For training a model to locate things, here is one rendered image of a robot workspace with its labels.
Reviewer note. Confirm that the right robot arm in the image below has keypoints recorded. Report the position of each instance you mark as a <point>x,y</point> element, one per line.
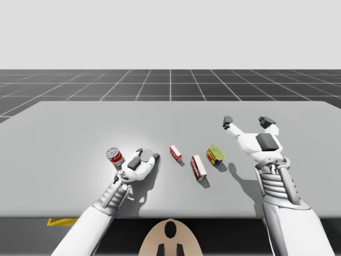
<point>290,213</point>

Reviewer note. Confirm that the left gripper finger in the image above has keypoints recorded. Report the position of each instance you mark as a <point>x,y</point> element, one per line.
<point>139,151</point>
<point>156,156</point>

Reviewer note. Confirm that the small red and white carton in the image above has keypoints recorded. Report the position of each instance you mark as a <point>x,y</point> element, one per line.
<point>175,153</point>

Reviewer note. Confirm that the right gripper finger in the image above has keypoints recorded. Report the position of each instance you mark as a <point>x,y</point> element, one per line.
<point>269,125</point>
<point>231,127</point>

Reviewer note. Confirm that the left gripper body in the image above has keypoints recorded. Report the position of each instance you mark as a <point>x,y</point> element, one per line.
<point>139,169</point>

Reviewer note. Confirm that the green and blue rectangular can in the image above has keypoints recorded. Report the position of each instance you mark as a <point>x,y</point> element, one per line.
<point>215,155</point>

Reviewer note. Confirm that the tan robot part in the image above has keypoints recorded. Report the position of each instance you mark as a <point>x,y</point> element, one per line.
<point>170,240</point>

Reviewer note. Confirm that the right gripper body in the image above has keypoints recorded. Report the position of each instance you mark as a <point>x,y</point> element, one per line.
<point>253,145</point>

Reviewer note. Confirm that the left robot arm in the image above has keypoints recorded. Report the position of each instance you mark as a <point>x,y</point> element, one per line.
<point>88,229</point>

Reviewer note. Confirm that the red and white can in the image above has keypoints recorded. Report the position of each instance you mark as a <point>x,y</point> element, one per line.
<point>115,158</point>

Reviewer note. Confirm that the long red and white carton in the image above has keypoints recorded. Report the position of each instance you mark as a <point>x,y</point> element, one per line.
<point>198,168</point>

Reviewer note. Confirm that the grey can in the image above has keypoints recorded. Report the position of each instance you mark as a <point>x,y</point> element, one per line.
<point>146,155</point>

